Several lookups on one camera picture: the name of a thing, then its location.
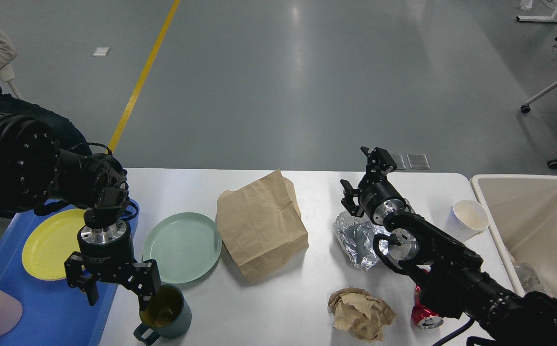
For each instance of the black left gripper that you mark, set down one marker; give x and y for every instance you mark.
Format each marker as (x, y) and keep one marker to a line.
(107, 255)

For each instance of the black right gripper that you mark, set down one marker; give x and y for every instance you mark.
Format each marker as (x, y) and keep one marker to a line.
(379, 199)

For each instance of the dark teal mug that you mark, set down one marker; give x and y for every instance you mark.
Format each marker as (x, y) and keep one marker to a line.
(167, 315)

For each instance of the light green plate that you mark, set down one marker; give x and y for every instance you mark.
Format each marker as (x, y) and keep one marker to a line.
(185, 246)

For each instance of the white paper cup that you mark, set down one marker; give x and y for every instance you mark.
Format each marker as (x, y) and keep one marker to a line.
(467, 219)

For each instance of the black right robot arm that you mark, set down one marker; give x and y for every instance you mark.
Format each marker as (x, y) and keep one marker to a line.
(447, 272)

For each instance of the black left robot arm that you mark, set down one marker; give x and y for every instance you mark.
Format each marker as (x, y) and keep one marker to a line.
(36, 174)

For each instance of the floor outlet plate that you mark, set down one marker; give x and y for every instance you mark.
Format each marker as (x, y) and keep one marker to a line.
(411, 161)

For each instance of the crumpled aluminium foil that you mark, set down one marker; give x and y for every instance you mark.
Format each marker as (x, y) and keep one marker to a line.
(367, 243)

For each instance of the blue plastic tray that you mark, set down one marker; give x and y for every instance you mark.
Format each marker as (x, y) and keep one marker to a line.
(54, 314)

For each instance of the yellow plate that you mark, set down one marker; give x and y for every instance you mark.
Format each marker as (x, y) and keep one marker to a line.
(50, 245)

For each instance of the brown paper bag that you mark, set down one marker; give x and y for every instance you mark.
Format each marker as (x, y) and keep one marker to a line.
(261, 226)

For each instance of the crumpled brown paper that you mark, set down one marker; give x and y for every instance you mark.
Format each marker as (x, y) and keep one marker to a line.
(360, 313)

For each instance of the crushed red can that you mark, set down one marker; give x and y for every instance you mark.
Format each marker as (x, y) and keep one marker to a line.
(422, 316)

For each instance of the beige plastic bin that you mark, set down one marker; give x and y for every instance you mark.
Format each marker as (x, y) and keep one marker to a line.
(522, 210)

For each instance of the white chair base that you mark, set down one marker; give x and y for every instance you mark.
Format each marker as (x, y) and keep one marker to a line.
(554, 101)

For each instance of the white desk frame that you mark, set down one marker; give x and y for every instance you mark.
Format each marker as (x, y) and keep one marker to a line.
(538, 11)

